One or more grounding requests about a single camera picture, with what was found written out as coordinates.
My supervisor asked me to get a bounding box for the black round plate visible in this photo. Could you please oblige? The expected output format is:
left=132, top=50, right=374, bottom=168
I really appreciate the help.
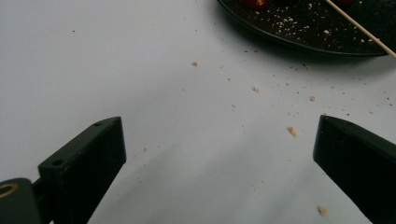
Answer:
left=216, top=0, right=396, bottom=59

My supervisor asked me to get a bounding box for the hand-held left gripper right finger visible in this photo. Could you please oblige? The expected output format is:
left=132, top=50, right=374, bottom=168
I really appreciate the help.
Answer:
left=312, top=114, right=396, bottom=224

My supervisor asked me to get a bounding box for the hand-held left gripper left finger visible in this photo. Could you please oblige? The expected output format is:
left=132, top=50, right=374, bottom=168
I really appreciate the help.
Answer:
left=37, top=116, right=127, bottom=224

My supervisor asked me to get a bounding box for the red hawthorn piece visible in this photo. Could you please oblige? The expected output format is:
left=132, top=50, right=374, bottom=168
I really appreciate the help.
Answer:
left=242, top=0, right=272, bottom=10

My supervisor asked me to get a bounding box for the thin wooden skewer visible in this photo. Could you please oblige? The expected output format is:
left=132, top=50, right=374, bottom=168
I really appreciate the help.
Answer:
left=324, top=0, right=396, bottom=60

